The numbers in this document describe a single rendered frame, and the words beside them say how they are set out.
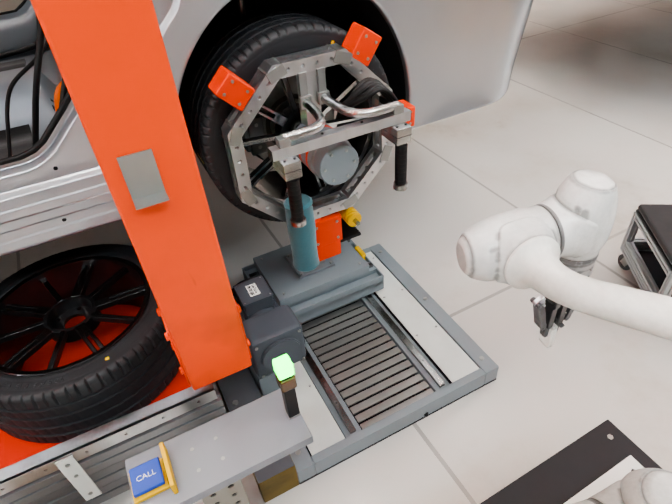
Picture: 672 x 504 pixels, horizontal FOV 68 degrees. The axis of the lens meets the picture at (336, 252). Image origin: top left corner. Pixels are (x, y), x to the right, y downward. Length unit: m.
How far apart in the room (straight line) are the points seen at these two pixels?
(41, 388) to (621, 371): 1.91
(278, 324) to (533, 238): 0.96
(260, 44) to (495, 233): 0.91
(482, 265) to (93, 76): 0.68
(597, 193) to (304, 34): 0.94
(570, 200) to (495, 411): 1.13
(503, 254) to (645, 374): 1.40
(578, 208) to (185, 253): 0.74
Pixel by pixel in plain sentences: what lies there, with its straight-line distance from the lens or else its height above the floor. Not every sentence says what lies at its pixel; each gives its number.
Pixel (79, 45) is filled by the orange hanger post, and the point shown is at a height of 1.37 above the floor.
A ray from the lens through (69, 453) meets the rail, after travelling 1.57.
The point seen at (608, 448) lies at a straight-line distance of 1.59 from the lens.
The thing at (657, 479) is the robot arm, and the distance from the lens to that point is 1.20.
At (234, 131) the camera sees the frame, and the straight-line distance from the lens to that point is 1.45.
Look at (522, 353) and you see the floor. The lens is 2.10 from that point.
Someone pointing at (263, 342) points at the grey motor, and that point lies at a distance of 1.58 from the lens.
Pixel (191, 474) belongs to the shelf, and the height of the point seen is 0.45.
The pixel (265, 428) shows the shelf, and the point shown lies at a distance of 1.35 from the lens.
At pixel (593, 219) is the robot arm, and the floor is 1.06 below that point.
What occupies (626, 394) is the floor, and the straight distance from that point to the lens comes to 2.11.
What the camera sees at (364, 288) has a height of 0.14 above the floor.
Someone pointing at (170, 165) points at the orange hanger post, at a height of 1.14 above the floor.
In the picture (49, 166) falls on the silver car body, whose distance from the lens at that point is 1.55.
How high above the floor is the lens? 1.59
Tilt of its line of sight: 40 degrees down
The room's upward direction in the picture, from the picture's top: 5 degrees counter-clockwise
